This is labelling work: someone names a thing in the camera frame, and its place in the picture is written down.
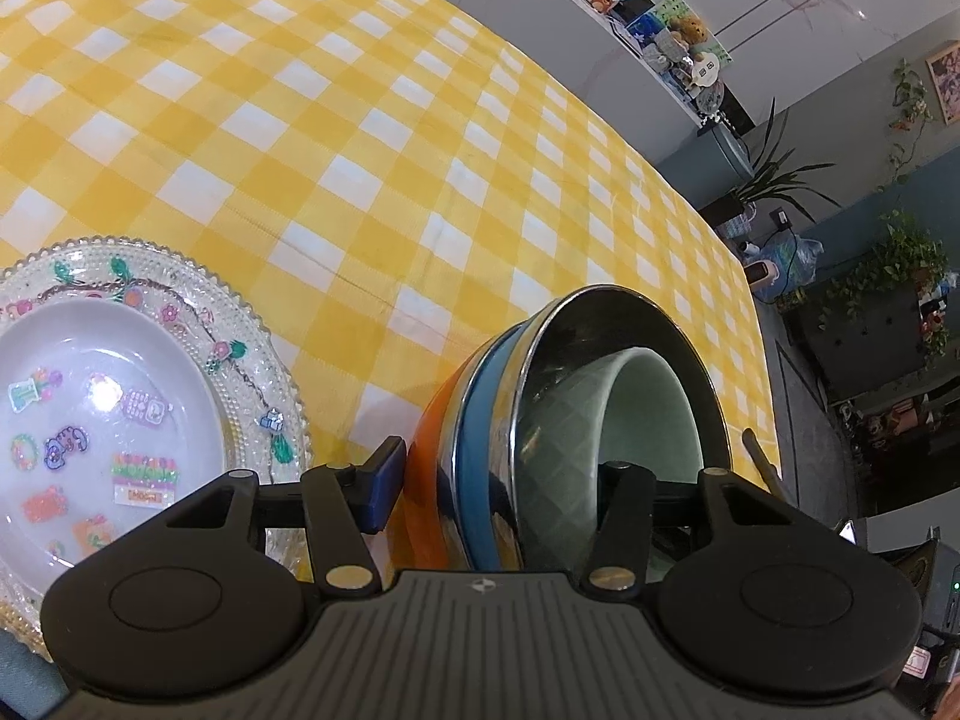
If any orange steel bowl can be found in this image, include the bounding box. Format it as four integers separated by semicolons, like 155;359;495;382
387;362;467;572

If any green ceramic bowl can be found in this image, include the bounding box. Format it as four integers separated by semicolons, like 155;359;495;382
514;348;704;572

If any blue steel bowl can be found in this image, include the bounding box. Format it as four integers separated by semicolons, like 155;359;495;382
436;284;732;572

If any white sticker plate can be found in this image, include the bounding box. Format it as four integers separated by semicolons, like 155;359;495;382
2;298;228;598

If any clear glass beaded plate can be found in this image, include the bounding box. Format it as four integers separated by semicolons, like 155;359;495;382
0;235;314;653

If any grey trash bin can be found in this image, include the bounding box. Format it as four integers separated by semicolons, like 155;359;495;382
664;124;754;208

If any potted green plant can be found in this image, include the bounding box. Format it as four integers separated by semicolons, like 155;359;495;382
731;99;841;223

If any yellow checkered tablecloth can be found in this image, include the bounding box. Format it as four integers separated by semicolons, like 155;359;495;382
2;0;775;478

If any teddy bear toy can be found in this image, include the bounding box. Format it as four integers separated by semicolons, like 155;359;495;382
670;13;711;47

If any grey tv cabinet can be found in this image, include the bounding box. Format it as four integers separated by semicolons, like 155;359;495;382
448;0;721;164

